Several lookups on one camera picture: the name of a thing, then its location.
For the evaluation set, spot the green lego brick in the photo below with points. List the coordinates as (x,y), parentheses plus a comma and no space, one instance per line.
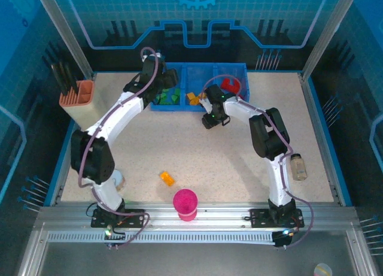
(175,100)
(163,94)
(177,92)
(163,101)

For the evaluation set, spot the orange-yellow rounded lego piece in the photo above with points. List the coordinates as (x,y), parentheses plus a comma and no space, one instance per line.
(194,101)

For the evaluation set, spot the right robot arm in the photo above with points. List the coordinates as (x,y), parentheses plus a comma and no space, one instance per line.
(278,180)

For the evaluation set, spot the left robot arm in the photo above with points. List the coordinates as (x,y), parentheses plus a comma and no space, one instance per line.
(119,114)

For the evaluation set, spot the blue three-compartment bin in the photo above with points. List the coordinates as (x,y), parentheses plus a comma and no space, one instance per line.
(194,75)

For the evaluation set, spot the beige holder with orange rim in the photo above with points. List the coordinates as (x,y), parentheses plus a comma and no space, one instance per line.
(86,108)

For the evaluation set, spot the pink cup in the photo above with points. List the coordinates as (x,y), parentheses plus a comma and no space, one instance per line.
(185,202)

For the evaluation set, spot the clear spice jar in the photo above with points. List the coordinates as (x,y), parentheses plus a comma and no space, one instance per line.
(298,167)

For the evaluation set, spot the tin can with pull tab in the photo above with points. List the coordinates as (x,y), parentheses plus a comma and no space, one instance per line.
(119,180)

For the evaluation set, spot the small black electronics box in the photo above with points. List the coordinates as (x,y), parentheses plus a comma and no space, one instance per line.
(109,232)
(284,235)

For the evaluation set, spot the grey metal lower tray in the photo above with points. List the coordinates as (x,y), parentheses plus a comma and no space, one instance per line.
(191,261)

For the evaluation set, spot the round pale disc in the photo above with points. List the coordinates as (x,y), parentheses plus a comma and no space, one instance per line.
(323,270)

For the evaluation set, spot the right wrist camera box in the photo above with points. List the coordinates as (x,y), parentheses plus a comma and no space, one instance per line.
(206,103)

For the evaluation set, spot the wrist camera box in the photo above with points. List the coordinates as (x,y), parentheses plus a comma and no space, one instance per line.
(146,59)
(206,103)

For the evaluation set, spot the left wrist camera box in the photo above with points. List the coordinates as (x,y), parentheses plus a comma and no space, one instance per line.
(146,59)

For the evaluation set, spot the aluminium front rail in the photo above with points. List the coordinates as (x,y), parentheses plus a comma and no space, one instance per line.
(221,216)

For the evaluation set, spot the aluminium side rail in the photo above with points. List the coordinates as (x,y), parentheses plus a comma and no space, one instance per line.
(316,120)

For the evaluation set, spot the aluminium frame post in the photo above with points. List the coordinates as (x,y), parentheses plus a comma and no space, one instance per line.
(64,33)
(329,33)

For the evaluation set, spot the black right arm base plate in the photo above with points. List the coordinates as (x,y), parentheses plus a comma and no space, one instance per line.
(258,217)

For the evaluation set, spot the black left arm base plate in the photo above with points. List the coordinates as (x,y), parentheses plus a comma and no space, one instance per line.
(136,217)

